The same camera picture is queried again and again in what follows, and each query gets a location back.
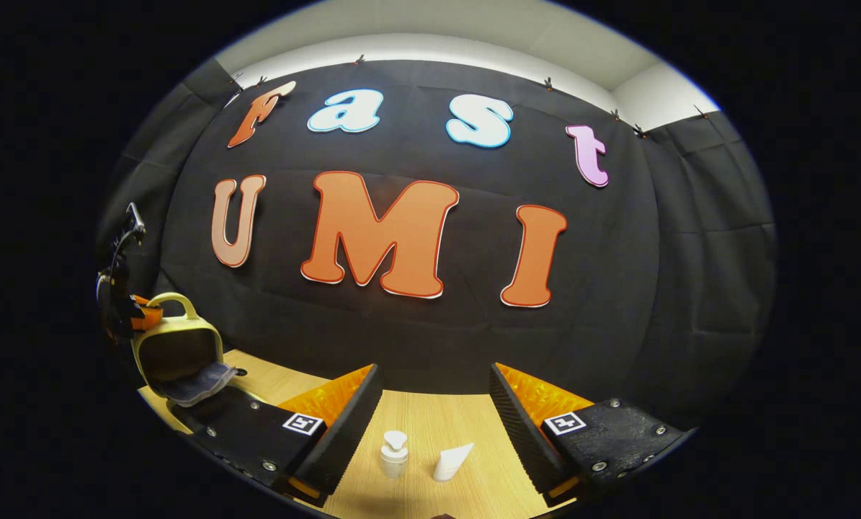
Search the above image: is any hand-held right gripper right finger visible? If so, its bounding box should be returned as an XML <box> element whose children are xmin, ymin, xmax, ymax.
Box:
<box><xmin>489</xmin><ymin>362</ymin><xmax>695</xmax><ymax>507</ymax></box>

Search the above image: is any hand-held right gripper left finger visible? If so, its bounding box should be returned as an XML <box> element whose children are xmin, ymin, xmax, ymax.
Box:
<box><xmin>169</xmin><ymin>363</ymin><xmax>385</xmax><ymax>507</ymax></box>

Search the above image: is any pale yellow suitcase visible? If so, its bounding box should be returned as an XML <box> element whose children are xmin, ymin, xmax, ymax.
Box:
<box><xmin>129</xmin><ymin>292</ymin><xmax>240</xmax><ymax>417</ymax></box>

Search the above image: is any white pump bottle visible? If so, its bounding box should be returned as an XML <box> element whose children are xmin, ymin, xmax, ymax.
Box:
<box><xmin>380</xmin><ymin>430</ymin><xmax>409</xmax><ymax>480</ymax></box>

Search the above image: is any white squeeze tube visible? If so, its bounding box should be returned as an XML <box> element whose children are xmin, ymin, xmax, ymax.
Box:
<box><xmin>432</xmin><ymin>443</ymin><xmax>476</xmax><ymax>482</ymax></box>

